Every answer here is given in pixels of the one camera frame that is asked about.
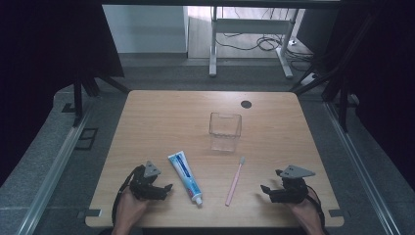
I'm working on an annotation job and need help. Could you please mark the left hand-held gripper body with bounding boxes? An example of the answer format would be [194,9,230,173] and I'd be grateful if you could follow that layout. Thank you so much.
[129,160,166,201]

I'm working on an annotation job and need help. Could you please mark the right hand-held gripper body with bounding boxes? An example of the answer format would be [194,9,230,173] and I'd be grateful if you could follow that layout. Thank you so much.
[275,164,316,205]

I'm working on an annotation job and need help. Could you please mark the white and blue toothpaste tube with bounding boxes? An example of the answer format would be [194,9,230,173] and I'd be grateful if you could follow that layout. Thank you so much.
[167,150,204,207]

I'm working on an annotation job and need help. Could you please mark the pink toothbrush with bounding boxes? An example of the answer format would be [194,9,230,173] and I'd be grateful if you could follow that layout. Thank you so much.
[224,156,247,208]

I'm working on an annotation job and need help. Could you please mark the clear plastic square cup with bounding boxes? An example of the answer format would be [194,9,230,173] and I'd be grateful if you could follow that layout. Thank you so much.
[208,112,243,154]

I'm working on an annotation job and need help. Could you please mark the person's right hand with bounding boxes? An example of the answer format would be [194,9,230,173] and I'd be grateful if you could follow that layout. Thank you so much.
[288,189,323,229]

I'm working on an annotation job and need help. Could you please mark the person's left hand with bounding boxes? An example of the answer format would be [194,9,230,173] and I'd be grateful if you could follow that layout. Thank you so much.
[114,188,152,230]

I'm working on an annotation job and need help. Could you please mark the black metal stand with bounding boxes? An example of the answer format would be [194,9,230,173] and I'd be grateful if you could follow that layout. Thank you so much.
[289,13,380,133]
[71,75,132,128]

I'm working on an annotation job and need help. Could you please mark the black curtain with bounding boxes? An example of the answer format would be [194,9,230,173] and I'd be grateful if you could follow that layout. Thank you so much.
[295,0,415,193]
[0,0,125,188]

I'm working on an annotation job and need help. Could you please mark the white cabinet panel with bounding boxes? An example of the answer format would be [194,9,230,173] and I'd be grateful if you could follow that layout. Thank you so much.
[102,4,190,55]

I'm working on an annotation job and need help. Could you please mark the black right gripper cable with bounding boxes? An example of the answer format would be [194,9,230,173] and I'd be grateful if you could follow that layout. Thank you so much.
[305,184,329,235]

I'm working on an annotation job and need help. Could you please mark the aluminium rail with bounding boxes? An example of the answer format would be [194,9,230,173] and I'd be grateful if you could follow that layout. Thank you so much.
[323,101,393,235]
[15,103,96,235]

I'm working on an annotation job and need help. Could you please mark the black square floor frame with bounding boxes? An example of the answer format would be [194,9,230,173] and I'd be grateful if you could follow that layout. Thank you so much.
[74,127,99,152]

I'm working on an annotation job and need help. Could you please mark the black floor cables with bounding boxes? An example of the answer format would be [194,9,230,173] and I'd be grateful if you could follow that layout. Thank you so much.
[214,7,316,72]

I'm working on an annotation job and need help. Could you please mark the white desk frame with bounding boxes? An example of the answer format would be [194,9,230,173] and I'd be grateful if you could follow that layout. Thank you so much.
[208,5,300,80]

